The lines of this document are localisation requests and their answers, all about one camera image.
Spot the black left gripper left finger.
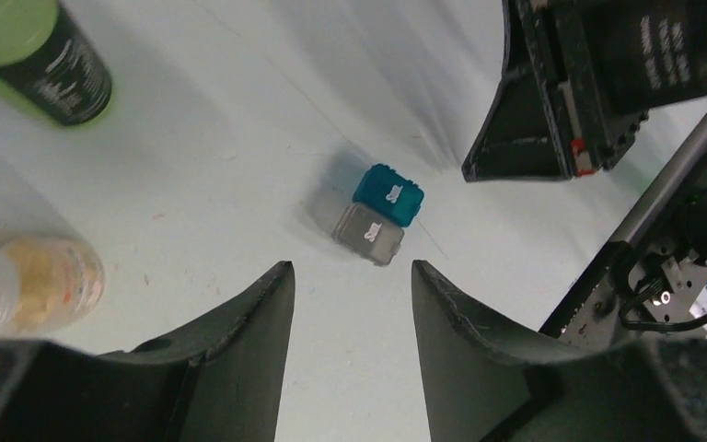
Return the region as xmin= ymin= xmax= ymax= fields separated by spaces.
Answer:
xmin=0 ymin=262 xmax=295 ymax=441

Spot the clear pill bottle gold lid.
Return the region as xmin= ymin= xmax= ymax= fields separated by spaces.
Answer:
xmin=0 ymin=233 xmax=105 ymax=338

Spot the green lidded black jar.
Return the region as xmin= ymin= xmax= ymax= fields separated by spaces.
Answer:
xmin=0 ymin=1 xmax=113 ymax=127

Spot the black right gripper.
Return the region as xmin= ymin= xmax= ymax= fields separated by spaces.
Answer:
xmin=461 ymin=1 xmax=707 ymax=182

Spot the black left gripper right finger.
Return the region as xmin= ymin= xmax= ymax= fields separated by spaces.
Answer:
xmin=411 ymin=261 xmax=707 ymax=441

